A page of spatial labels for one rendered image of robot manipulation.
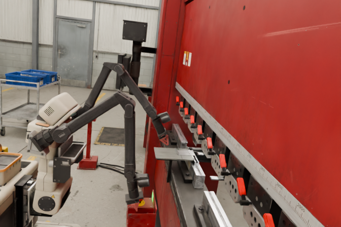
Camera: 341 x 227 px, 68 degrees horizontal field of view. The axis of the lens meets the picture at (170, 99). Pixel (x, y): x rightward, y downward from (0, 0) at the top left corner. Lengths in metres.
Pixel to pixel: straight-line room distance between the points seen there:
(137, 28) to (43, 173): 1.61
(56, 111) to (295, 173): 1.24
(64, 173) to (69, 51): 7.60
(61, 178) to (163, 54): 1.48
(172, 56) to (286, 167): 1.94
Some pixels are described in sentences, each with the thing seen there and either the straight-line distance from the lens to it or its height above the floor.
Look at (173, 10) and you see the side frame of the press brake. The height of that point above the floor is 2.08.
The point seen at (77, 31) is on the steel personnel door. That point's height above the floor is 1.82.
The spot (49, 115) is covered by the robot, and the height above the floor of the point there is 1.28.
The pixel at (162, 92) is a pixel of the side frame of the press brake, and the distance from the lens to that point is 2.60.
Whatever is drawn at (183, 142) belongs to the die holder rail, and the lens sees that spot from 2.19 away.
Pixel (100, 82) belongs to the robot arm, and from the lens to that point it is 1.78.
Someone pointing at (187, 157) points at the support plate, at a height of 1.00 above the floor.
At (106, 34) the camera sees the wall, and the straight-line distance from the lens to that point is 8.79.
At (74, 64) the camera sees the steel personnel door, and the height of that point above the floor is 0.75.
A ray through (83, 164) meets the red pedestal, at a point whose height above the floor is 0.07.
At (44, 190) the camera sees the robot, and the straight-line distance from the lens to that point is 1.80.
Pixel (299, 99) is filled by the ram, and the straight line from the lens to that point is 0.77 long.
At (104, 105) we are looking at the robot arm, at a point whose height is 1.42.
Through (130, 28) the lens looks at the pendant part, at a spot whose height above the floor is 1.87.
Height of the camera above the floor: 1.76
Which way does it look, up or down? 12 degrees down
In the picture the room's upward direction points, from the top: 7 degrees clockwise
